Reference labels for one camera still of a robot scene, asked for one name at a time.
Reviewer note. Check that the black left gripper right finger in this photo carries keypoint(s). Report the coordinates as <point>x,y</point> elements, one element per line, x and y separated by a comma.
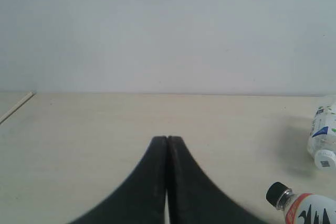
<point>192,196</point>

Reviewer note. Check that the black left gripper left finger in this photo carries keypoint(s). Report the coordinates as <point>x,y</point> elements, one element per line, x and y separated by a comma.
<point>141,197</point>

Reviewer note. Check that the pink peach soda bottle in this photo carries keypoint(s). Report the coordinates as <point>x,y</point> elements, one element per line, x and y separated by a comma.
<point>301,208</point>

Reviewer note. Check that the white blue label water bottle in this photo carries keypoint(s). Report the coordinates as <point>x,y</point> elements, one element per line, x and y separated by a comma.
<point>321,142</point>

